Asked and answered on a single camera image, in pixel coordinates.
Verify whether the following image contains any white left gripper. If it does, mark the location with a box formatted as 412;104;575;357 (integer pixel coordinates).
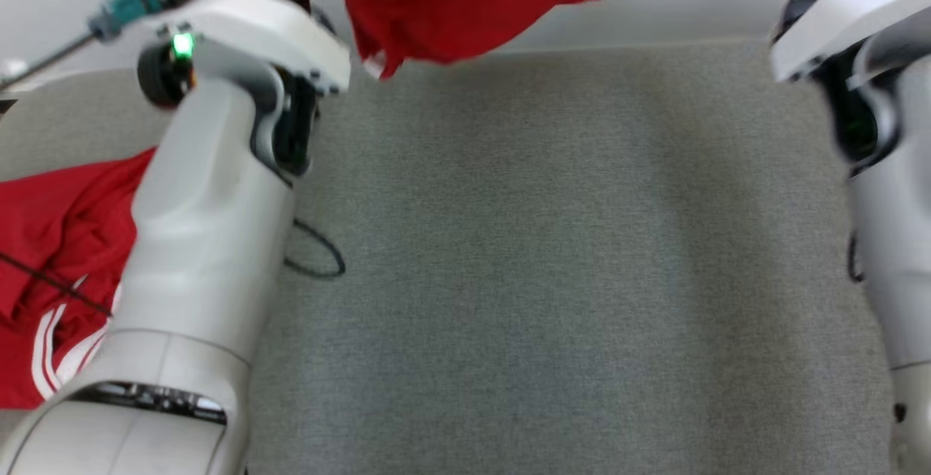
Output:
149;0;351;95

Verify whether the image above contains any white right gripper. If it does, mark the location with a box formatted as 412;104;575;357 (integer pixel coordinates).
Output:
770;0;931;84

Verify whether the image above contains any teal cable connector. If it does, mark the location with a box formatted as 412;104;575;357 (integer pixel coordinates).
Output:
87;0;164;41

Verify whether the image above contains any thin grey camera cable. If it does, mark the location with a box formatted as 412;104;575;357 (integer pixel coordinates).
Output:
0;30;99;92

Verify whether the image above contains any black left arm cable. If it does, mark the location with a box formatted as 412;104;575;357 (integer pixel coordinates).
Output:
0;219;346;316

